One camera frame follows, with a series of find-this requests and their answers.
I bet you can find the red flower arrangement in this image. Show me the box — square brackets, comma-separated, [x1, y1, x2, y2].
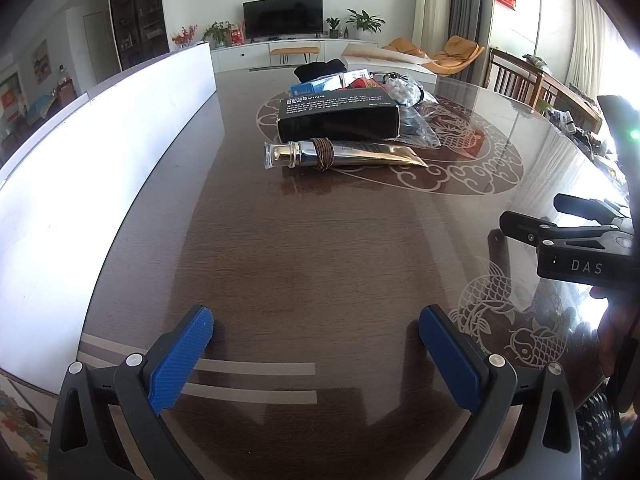
[172, 25, 199, 49]

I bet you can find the blue cloth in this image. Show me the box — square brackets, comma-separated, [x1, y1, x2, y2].
[27, 95, 57, 124]

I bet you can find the floral cushion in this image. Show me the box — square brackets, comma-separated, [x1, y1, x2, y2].
[0, 372, 52, 444]

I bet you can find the patterned dark clothing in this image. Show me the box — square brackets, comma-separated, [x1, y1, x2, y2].
[575, 390, 627, 480]

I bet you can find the clear bag of white items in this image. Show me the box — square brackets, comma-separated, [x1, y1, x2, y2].
[384, 77, 427, 109]

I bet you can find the white television cabinet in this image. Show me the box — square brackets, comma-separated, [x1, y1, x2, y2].
[210, 37, 379, 74]

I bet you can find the black printed box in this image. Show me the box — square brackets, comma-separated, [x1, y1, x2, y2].
[276, 92, 401, 145]

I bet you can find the blue printed box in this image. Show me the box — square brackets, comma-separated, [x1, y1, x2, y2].
[290, 75, 352, 99]

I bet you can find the bushy green potted plant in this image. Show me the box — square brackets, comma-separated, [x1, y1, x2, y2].
[202, 21, 234, 49]

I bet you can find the gold cosmetic tube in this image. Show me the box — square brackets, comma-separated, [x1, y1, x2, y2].
[263, 139, 429, 172]

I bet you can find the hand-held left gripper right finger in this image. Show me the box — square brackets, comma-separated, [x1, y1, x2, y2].
[418, 304, 583, 480]

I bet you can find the orange stool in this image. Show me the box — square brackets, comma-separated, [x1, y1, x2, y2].
[269, 46, 321, 66]

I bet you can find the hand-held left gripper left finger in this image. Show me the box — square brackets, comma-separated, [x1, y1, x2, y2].
[47, 304, 216, 480]

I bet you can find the orange lounge chair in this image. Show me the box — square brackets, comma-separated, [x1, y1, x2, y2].
[382, 35, 486, 77]

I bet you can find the brown hair tie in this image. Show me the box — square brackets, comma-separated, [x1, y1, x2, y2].
[309, 137, 335, 172]

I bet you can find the white sheer curtain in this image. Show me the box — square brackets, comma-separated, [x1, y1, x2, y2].
[414, 0, 454, 52]
[567, 0, 617, 99]

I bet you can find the wooden chair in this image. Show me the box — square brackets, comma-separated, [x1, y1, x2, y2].
[487, 47, 544, 107]

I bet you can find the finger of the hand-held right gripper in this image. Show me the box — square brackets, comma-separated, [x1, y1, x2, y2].
[500, 211, 636, 251]
[553, 193, 631, 221]

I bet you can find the black television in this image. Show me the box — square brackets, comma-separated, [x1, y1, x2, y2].
[243, 0, 324, 40]

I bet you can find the person's right hand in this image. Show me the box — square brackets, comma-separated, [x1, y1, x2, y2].
[590, 285, 638, 377]

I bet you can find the large green potted plant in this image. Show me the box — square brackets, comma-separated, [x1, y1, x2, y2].
[345, 8, 386, 37]

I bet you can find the white door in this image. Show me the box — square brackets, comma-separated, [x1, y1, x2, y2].
[82, 10, 114, 86]

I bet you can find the white flat carton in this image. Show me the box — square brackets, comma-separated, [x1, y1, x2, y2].
[341, 42, 439, 79]

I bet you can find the clear bag with black item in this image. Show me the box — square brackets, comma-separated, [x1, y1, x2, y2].
[397, 100, 442, 149]

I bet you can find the black cloth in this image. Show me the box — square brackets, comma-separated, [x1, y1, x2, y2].
[293, 59, 347, 82]

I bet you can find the framed wall picture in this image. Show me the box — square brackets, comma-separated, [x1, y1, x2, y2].
[32, 40, 50, 85]

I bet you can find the grey curtain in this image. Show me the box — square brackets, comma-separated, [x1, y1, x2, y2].
[447, 0, 484, 57]

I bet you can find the cream cardboard sheet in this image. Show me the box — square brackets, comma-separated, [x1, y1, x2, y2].
[342, 42, 432, 64]

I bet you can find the pile of small bottles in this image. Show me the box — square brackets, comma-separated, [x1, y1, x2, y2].
[545, 105, 627, 182]

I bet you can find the dark glass display cabinet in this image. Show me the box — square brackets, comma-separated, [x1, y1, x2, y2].
[108, 0, 170, 72]

